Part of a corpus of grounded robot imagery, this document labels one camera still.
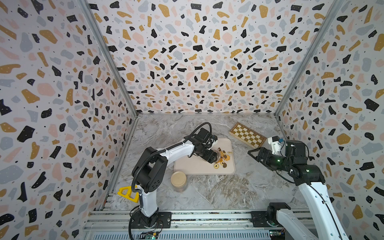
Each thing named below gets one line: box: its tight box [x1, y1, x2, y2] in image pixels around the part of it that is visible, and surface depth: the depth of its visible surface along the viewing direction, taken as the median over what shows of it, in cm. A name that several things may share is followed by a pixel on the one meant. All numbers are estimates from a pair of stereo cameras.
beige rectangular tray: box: [173, 137, 236, 175], surface depth 93 cm
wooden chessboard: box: [229, 122, 267, 149], surface depth 108 cm
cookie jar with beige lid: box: [170, 171, 187, 193], surface depth 78 cm
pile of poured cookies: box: [213, 147, 233, 170], surface depth 97 cm
